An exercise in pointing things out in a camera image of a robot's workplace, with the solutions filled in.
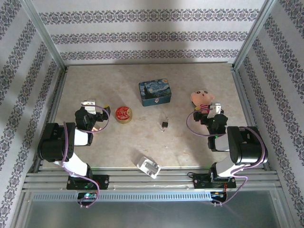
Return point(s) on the small black padlock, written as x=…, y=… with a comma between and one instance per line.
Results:
x=164, y=124

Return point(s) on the starry night tin box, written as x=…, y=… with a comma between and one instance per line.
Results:
x=154, y=91

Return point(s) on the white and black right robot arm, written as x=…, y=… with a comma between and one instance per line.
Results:
x=247, y=147

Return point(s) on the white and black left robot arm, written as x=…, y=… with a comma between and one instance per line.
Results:
x=57, y=142

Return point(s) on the small pink object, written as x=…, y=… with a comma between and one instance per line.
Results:
x=97, y=129

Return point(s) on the red round tin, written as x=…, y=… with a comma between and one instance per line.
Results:
x=123, y=114

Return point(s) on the pink plush doll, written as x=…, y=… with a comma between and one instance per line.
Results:
x=202, y=96

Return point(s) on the white plastic holder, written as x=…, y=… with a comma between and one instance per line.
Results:
x=147, y=166

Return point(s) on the circuit board with green light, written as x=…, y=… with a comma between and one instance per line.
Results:
x=86, y=195

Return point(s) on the grey metal panel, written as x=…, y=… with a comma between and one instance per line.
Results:
x=152, y=213

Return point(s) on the aluminium side rail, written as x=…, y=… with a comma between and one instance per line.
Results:
x=247, y=107
x=54, y=107

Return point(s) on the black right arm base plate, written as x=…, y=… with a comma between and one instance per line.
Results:
x=202, y=184

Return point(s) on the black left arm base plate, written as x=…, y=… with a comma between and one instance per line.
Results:
x=103, y=181

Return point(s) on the aluminium mounting rail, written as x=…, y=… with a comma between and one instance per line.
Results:
x=152, y=180

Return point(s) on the aluminium frame post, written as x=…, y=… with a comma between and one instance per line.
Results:
x=45, y=35
x=254, y=33

